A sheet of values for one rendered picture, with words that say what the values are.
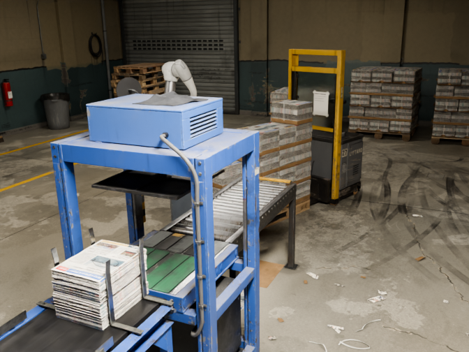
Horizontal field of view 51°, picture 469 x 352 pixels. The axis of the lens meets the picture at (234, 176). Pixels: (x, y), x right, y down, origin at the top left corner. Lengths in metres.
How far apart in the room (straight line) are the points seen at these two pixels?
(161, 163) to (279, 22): 9.64
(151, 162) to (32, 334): 0.96
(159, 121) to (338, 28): 9.20
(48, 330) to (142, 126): 1.07
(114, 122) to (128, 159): 0.25
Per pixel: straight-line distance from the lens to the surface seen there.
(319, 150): 6.26
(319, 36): 11.58
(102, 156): 2.63
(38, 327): 2.59
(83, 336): 2.45
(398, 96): 9.68
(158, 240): 3.29
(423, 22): 11.19
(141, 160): 2.48
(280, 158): 5.40
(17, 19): 11.66
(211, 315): 2.64
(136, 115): 2.58
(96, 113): 2.74
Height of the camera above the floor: 2.14
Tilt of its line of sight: 17 degrees down
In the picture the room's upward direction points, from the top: 1 degrees counter-clockwise
